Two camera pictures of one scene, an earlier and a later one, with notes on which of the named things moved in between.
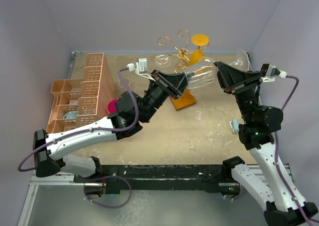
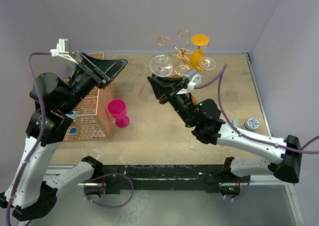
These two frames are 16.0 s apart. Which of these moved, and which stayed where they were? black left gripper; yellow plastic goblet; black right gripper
Moved: black right gripper; black left gripper
Stayed: yellow plastic goblet
